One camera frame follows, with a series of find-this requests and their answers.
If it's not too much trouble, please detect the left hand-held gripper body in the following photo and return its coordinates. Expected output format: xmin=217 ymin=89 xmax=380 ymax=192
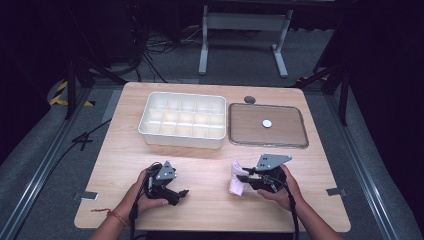
xmin=145 ymin=160 xmax=180 ymax=202

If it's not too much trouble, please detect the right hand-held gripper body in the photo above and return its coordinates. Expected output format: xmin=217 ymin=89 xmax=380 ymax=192
xmin=245 ymin=153 xmax=293 ymax=194

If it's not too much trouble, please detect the pink sock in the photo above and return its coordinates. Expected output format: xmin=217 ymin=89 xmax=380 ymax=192
xmin=228 ymin=159 xmax=252 ymax=196

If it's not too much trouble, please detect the person's right hand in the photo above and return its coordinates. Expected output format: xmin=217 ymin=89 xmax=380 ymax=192
xmin=256 ymin=165 xmax=304 ymax=212

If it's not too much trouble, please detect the person's left hand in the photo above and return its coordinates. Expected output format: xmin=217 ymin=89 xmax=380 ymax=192
xmin=128 ymin=169 xmax=170 ymax=217

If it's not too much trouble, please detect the transparent lid with white knob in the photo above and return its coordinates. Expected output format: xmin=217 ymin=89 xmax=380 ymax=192
xmin=227 ymin=102 xmax=310 ymax=150

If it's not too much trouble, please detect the white compartment storage box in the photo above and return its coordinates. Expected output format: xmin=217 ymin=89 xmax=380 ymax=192
xmin=137 ymin=91 xmax=228 ymax=150

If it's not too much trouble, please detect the grey tape marker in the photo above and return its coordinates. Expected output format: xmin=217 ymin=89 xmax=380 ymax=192
xmin=79 ymin=191 xmax=100 ymax=202
xmin=325 ymin=187 xmax=348 ymax=197

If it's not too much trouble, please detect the black tape floor mark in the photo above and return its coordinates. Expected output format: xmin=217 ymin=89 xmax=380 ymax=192
xmin=71 ymin=131 xmax=95 ymax=152

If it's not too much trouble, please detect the black tripod stand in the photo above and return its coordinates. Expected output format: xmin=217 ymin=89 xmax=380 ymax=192
xmin=64 ymin=54 xmax=128 ymax=120
xmin=294 ymin=63 xmax=352 ymax=127

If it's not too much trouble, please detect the yellow black hazard tape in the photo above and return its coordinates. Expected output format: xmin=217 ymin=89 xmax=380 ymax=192
xmin=48 ymin=80 xmax=96 ymax=108

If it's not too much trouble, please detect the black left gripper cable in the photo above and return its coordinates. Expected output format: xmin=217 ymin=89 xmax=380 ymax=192
xmin=129 ymin=162 xmax=161 ymax=240

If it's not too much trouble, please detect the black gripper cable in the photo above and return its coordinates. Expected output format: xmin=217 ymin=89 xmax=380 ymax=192
xmin=129 ymin=162 xmax=161 ymax=240
xmin=263 ymin=174 xmax=300 ymax=240

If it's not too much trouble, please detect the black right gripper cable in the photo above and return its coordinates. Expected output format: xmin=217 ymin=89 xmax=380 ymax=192
xmin=263 ymin=174 xmax=300 ymax=240

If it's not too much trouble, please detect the red string bracelet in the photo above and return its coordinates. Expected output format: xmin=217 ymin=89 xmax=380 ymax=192
xmin=91 ymin=208 xmax=130 ymax=228

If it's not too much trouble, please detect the aluminium floor rail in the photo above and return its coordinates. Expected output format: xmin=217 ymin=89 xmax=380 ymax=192
xmin=0 ymin=87 xmax=92 ymax=240
xmin=323 ymin=94 xmax=399 ymax=240

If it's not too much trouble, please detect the black floor cables bundle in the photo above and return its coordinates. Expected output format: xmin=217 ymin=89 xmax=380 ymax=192
xmin=131 ymin=23 xmax=203 ymax=83

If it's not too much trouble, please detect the white metal stand frame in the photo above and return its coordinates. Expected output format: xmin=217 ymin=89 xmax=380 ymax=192
xmin=198 ymin=4 xmax=295 ymax=79

